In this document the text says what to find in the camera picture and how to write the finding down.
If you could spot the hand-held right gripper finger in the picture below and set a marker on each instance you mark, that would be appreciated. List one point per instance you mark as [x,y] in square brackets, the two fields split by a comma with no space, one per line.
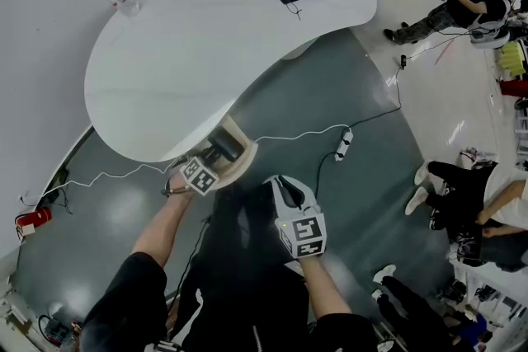
[307,195]
[277,202]

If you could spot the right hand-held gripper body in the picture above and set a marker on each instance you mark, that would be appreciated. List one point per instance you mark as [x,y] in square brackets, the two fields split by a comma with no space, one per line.
[305,235]

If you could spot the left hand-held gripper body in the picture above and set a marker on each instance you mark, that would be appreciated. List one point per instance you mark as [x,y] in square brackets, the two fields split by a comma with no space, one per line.
[198,176]

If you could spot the black cylindrical object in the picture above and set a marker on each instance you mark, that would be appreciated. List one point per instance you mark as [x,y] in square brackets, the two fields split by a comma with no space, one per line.
[224,146]

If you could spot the wooden drawer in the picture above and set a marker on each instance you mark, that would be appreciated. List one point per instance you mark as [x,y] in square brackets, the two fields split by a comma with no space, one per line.
[243,160]

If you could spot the person's right forearm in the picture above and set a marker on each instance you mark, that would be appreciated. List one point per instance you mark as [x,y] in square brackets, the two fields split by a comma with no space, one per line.
[326,288]

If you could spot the person's left forearm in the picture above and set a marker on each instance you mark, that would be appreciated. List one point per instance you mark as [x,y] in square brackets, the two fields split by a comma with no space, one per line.
[161,226]

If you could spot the white kidney-shaped desk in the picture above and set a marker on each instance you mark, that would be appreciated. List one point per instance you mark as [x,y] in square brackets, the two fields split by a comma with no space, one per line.
[185,53]

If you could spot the person's black trousers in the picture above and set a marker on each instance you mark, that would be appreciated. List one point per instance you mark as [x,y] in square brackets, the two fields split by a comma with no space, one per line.
[239,226]

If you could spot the white power strip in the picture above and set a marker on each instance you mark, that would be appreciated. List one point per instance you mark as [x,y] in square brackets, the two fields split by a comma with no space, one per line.
[344,144]

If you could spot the person's black shirt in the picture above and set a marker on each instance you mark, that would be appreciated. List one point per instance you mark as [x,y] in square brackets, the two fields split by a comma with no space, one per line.
[123,301]

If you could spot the red fire extinguisher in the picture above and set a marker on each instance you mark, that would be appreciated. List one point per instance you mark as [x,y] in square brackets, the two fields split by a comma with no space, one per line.
[37,218]

